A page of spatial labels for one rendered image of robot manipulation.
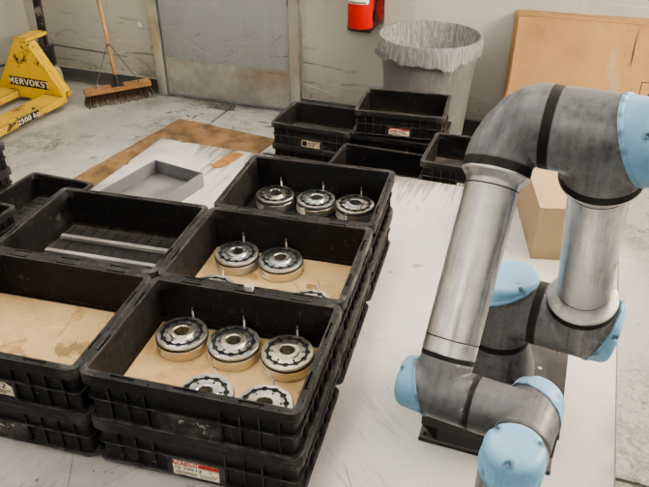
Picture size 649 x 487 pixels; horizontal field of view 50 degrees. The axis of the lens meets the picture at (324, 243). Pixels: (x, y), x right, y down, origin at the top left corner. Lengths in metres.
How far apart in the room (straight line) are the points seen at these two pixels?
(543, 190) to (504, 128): 1.02
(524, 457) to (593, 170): 0.38
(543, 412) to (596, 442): 0.56
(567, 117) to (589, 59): 3.12
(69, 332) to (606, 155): 1.08
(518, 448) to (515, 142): 0.39
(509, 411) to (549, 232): 1.05
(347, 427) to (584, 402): 0.50
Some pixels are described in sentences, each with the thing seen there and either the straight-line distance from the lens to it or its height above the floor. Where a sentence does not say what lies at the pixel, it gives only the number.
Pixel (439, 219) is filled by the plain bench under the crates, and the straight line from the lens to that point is 2.10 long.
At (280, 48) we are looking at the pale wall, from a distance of 4.63.
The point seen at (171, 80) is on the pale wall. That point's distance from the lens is 5.10.
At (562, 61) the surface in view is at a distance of 4.08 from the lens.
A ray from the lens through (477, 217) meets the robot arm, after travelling 0.97.
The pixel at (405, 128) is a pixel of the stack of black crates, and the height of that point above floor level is 0.54.
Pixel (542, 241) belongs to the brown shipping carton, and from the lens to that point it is 1.95.
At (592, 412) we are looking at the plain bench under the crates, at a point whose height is 0.70.
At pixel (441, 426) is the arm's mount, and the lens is 1.38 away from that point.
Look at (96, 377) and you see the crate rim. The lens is 1.26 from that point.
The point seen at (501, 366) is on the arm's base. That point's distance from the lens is 1.35.
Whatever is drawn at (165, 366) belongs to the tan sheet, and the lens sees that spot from 1.40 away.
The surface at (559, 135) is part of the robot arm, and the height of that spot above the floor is 1.39.
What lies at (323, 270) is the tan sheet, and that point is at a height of 0.83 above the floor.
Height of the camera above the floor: 1.75
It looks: 32 degrees down
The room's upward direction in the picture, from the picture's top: straight up
